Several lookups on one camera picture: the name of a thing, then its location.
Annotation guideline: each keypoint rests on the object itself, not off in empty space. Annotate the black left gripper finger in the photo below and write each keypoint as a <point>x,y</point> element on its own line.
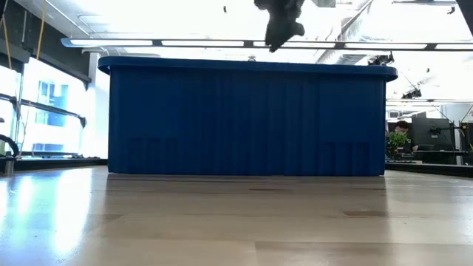
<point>279,35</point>

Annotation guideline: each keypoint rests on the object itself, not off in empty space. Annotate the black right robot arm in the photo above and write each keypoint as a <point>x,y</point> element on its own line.
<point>467,13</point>

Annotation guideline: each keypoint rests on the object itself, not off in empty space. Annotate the blue plastic bin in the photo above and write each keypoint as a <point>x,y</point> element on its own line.
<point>240,118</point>

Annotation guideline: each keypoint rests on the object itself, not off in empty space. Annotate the long ceiling light bar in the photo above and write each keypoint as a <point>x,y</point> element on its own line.
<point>203,43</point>

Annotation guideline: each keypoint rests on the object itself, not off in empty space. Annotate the small black ceiling-mounted device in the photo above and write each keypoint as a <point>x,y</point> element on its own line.
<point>412,93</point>

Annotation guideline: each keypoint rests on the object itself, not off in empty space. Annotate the person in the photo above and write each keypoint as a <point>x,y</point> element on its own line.
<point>403,126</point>

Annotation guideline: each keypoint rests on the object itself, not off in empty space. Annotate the green potted plant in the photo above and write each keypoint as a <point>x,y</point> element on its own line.
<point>396,142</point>

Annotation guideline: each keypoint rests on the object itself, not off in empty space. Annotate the black computer monitor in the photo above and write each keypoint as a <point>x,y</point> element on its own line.
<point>430,131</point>

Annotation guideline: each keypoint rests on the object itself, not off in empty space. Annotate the dark office desk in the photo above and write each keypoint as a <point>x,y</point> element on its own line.
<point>439,155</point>

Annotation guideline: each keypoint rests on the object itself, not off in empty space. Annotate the dark overhead beam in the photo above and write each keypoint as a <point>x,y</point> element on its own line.
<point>63,61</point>

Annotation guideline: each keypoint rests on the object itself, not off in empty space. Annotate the black table edge rail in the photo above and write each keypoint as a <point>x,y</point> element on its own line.
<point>59,163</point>
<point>432,168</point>

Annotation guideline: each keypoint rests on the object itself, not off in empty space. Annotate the black window rail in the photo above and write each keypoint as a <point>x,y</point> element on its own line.
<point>48,109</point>

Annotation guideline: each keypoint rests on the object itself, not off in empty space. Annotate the metal post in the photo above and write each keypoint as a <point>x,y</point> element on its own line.
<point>9,166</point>

